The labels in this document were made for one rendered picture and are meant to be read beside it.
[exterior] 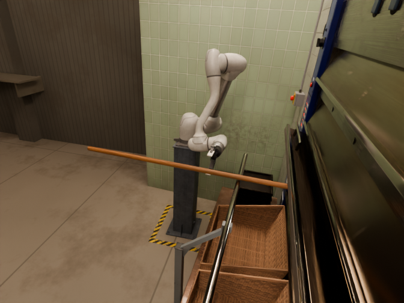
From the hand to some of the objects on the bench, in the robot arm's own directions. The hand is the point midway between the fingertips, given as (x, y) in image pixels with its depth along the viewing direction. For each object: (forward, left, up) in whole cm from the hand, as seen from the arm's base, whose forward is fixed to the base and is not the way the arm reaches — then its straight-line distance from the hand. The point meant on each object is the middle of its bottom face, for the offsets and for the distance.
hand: (208, 165), depth 152 cm
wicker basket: (+9, +29, -61) cm, 68 cm away
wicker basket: (+68, +25, -61) cm, 94 cm away
